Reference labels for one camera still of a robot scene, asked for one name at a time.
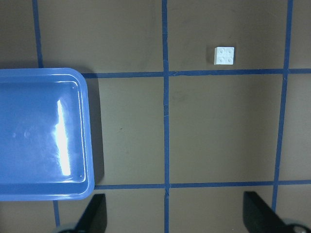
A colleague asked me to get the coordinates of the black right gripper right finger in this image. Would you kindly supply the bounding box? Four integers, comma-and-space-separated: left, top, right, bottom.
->
242, 191, 293, 233

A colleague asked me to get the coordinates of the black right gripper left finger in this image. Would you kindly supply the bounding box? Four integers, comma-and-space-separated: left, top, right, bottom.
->
74, 194, 107, 233

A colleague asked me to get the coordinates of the white square toy block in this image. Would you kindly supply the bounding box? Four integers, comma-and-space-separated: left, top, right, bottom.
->
214, 47, 235, 65

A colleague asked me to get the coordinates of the blue plastic tray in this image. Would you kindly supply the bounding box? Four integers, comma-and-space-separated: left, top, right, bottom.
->
0, 68, 95, 201

